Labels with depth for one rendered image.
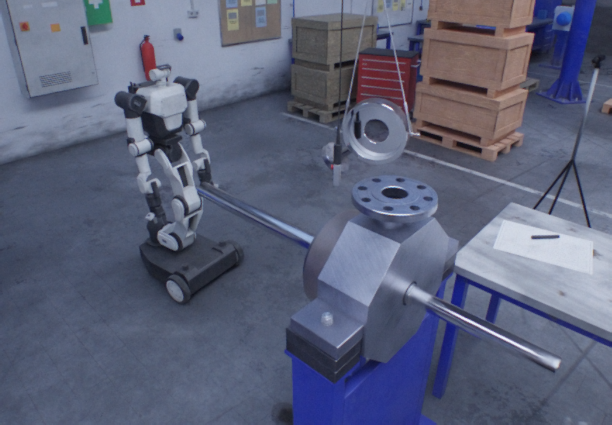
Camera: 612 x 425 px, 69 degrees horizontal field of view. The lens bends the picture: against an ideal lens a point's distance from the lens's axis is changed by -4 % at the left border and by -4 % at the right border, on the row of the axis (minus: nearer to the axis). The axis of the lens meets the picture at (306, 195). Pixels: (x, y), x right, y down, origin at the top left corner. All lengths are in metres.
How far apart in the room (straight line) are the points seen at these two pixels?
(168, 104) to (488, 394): 2.43
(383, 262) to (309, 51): 5.40
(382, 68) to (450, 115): 1.15
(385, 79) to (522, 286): 4.59
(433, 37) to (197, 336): 4.27
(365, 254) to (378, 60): 5.07
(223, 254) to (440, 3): 3.85
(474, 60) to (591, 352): 3.43
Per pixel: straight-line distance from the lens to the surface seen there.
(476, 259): 2.17
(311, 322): 1.37
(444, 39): 5.71
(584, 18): 8.68
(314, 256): 1.50
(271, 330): 2.95
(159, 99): 2.84
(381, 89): 6.35
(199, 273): 3.17
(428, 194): 1.42
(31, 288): 3.78
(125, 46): 6.49
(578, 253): 2.41
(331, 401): 1.50
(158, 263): 3.35
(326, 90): 6.38
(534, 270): 2.19
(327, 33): 6.26
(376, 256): 1.35
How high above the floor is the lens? 2.04
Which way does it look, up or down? 27 degrees down
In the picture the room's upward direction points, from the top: straight up
